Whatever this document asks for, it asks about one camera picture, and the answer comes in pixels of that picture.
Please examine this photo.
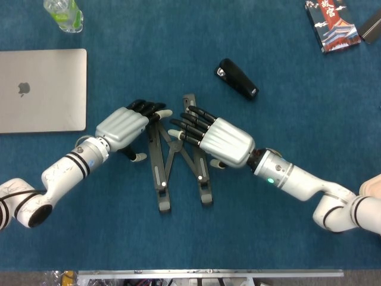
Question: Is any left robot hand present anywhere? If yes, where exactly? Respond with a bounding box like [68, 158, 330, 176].
[95, 99, 173, 163]

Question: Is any beige food container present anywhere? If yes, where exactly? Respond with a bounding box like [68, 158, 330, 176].
[358, 173, 381, 199]

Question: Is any dark flat folder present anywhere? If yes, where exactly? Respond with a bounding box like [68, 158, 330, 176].
[358, 8, 381, 44]

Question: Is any blue table cloth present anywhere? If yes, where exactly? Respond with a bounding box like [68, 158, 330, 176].
[0, 0, 381, 272]

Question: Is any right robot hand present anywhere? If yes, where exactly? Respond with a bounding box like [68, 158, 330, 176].
[167, 104, 256, 169]

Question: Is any dark printed palace box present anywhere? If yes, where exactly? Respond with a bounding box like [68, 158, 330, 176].
[304, 0, 363, 54]

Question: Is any coloured cable bundle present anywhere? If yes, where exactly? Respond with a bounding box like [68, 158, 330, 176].
[123, 278, 167, 286]

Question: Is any black folding laptop stand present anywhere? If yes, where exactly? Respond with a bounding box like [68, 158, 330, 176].
[145, 94, 214, 213]

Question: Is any crumpled clear plastic bag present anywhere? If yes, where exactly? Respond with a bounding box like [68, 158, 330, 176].
[41, 270, 79, 286]

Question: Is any black stapler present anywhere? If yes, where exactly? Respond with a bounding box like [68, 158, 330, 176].
[214, 58, 260, 102]

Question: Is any silver laptop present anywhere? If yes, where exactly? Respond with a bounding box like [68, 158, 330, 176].
[0, 48, 88, 134]

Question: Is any clear bottle with green label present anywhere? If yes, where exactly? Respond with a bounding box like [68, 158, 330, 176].
[43, 0, 85, 33]

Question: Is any aluminium frame rail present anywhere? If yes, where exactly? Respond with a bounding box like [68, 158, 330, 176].
[77, 269, 345, 280]

